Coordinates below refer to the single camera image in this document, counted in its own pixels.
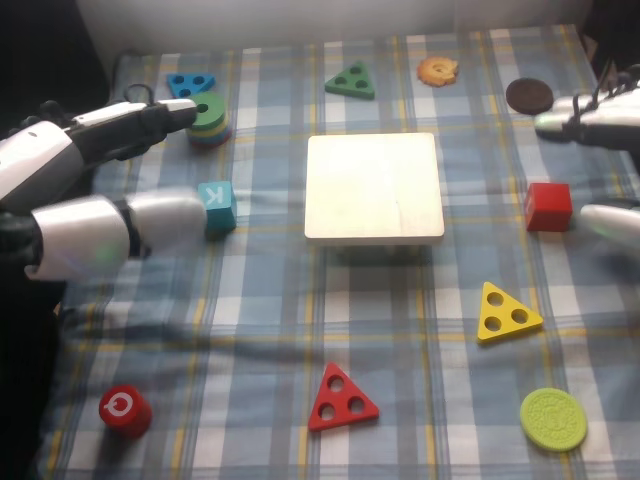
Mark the red cylinder letter block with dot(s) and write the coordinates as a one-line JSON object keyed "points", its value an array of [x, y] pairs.
{"points": [[127, 422]]}

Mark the small white wooden table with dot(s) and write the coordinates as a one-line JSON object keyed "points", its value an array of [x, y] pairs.
{"points": [[372, 185]]}

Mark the teal letter cube block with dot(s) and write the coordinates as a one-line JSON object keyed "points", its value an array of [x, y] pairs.
{"points": [[220, 220]]}

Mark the green triangle block with holes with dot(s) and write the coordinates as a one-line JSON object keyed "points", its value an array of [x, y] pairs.
{"points": [[350, 89]]}

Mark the green round toy cookie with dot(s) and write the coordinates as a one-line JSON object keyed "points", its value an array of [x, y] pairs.
{"points": [[552, 420]]}

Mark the blue triangle block with holes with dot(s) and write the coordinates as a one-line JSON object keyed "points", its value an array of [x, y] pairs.
{"points": [[176, 87]]}

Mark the blue plaid tablecloth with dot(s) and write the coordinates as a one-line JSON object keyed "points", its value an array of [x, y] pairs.
{"points": [[280, 310]]}

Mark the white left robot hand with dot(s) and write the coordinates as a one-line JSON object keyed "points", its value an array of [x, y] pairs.
{"points": [[45, 160]]}

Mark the red triangle block with holes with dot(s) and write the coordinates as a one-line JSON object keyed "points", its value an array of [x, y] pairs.
{"points": [[320, 422]]}

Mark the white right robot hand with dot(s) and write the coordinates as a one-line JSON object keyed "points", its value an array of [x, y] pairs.
{"points": [[610, 120]]}

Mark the brown round toy cookie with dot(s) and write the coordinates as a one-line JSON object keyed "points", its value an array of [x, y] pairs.
{"points": [[530, 96]]}

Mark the yellow triangle block with holes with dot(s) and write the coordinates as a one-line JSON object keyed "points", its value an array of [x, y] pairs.
{"points": [[482, 327]]}

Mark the red cube block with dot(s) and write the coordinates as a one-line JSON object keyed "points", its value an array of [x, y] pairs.
{"points": [[550, 210]]}

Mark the tan flower-shaped toy biscuit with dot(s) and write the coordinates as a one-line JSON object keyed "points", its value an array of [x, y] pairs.
{"points": [[430, 72]]}

